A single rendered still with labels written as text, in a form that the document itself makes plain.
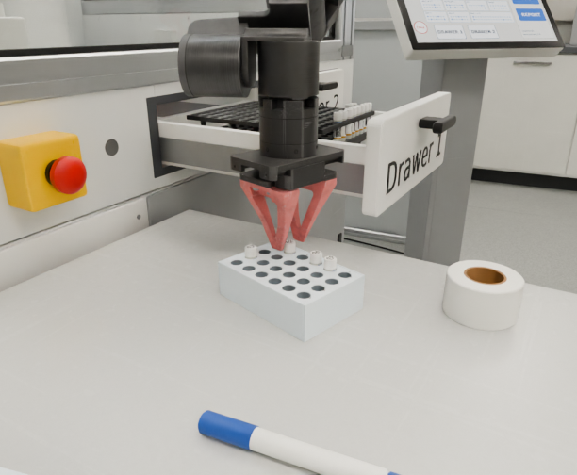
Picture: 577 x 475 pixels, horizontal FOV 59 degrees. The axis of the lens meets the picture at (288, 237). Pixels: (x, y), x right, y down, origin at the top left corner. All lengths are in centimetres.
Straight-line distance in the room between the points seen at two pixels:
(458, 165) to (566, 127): 201
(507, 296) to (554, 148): 327
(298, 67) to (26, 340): 34
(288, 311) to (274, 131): 17
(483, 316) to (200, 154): 42
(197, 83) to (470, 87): 133
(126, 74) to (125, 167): 12
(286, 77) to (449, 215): 140
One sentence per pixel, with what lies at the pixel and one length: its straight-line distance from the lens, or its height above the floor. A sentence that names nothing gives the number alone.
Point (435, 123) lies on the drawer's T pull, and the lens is 65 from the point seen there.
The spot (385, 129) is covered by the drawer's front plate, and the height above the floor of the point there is 92.
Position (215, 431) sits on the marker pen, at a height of 77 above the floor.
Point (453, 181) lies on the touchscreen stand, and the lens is 178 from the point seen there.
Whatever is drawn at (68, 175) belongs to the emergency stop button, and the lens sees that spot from 57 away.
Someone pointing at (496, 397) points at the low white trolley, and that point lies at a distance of 43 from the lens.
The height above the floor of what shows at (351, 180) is 85.
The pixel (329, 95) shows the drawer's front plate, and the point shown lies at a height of 88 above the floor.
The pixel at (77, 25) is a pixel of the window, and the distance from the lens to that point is 69.
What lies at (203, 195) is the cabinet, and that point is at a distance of 85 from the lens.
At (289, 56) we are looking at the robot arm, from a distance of 47.
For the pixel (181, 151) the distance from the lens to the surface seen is 74.
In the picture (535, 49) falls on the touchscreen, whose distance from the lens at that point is 174.
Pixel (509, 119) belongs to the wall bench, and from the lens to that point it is 372.
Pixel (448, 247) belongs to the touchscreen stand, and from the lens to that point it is 187.
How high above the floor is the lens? 102
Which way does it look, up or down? 23 degrees down
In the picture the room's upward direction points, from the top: straight up
